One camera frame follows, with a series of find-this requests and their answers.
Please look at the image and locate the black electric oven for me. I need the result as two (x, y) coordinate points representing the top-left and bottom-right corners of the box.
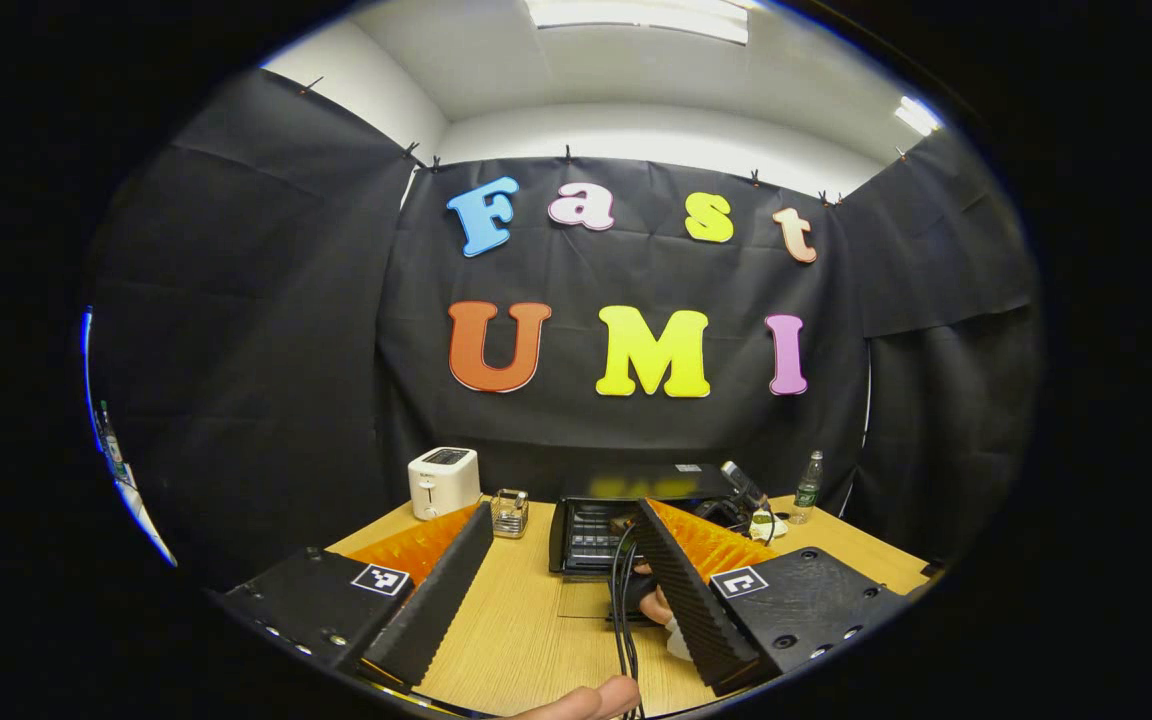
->
(548, 463), (743, 622)

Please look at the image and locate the small ceiling light panel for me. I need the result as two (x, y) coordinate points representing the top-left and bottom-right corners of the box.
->
(894, 95), (943, 139)

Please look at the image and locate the large ceiling light panel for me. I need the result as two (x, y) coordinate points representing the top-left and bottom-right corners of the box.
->
(524, 0), (753, 47)

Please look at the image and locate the grey oblong object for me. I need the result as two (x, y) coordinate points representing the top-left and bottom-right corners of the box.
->
(719, 460), (769, 513)

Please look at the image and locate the black backdrop cloth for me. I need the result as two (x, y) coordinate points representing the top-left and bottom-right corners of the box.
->
(86, 68), (1043, 593)

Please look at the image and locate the clear plastic water bottle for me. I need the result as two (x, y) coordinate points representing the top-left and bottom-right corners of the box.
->
(789, 450), (825, 526)

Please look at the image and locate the clear glass container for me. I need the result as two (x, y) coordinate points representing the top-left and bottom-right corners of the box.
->
(491, 488), (530, 541)

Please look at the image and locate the black cable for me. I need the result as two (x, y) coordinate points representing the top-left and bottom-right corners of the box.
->
(609, 524), (643, 720)

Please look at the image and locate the white toaster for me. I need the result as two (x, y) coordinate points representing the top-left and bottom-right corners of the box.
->
(408, 447), (482, 522)

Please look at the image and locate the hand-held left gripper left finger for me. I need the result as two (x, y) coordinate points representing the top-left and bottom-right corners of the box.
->
(221, 500), (495, 691)

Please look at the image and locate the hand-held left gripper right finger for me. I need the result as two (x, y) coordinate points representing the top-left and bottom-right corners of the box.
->
(633, 497), (912, 699)

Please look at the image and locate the row of black cloth clips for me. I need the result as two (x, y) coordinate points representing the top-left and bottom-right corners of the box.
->
(298, 75), (910, 207)

